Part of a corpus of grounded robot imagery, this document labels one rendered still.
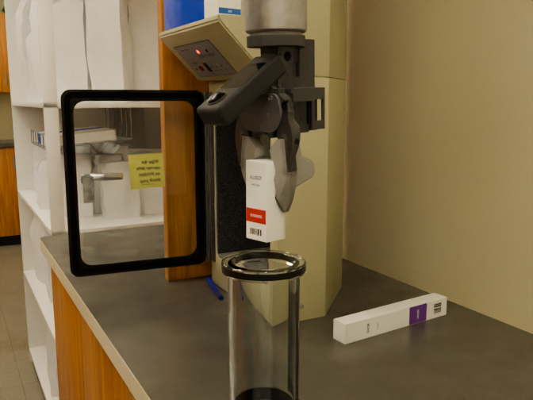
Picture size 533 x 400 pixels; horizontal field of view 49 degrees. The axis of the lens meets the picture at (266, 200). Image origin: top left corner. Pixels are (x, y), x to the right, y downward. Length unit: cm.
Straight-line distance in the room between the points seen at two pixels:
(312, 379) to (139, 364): 28
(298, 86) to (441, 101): 66
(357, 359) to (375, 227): 59
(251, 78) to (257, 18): 7
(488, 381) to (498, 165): 45
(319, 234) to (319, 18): 40
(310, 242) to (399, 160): 41
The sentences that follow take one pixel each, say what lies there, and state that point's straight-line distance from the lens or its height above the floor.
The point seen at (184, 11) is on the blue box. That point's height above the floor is 154.
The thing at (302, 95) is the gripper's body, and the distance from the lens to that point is 73.
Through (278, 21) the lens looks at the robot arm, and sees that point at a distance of 71.
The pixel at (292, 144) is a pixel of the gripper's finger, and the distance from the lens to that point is 69.
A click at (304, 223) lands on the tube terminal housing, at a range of 113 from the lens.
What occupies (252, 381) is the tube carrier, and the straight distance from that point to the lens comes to 77.
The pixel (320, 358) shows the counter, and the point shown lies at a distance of 103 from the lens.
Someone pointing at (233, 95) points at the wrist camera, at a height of 137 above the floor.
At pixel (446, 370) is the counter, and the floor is 94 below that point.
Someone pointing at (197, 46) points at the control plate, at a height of 147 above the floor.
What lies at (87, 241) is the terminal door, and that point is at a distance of 133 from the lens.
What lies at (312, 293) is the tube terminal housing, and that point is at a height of 99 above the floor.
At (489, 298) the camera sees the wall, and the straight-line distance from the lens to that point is 132.
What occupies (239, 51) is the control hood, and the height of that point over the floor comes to 145.
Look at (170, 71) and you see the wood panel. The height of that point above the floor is 143.
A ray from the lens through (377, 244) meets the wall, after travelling 156.
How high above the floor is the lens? 137
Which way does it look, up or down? 10 degrees down
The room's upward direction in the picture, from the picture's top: straight up
